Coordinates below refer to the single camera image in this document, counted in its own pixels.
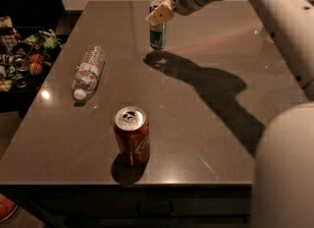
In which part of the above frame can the silver blue redbull can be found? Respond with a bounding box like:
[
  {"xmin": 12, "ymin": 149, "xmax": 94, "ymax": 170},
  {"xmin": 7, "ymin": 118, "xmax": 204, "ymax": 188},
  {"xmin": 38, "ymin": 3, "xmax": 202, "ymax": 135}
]
[{"xmin": 148, "ymin": 0, "xmax": 167, "ymax": 51}]

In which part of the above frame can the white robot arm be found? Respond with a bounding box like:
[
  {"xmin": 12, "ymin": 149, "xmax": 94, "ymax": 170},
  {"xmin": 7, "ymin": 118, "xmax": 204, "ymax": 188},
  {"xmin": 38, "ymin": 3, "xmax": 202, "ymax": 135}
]
[{"xmin": 147, "ymin": 0, "xmax": 314, "ymax": 228}]

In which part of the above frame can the red coke can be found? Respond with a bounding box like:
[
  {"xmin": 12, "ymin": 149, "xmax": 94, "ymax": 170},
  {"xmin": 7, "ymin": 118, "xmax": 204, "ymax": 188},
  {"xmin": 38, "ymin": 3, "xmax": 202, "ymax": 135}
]
[{"xmin": 114, "ymin": 106, "xmax": 150, "ymax": 166}]

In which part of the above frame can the clear plastic water bottle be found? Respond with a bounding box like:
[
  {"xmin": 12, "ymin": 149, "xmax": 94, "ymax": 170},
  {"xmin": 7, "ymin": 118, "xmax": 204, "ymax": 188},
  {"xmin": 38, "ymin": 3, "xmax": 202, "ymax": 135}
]
[{"xmin": 72, "ymin": 44, "xmax": 105, "ymax": 101}]

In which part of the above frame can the orange object on floor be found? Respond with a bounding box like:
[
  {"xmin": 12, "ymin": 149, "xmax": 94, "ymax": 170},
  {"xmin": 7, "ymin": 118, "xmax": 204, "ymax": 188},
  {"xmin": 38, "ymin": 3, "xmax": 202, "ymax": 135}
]
[{"xmin": 0, "ymin": 198, "xmax": 18, "ymax": 223}]

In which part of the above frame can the black wire snack basket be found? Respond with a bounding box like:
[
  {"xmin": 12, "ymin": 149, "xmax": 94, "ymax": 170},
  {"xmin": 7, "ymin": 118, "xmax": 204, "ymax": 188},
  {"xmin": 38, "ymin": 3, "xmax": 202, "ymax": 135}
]
[{"xmin": 0, "ymin": 16, "xmax": 63, "ymax": 112}]

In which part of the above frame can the dark cabinet drawer with handle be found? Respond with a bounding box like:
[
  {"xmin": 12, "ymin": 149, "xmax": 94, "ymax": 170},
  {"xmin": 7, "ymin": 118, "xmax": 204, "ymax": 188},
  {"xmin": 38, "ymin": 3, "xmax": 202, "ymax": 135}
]
[{"xmin": 34, "ymin": 189, "xmax": 250, "ymax": 218}]

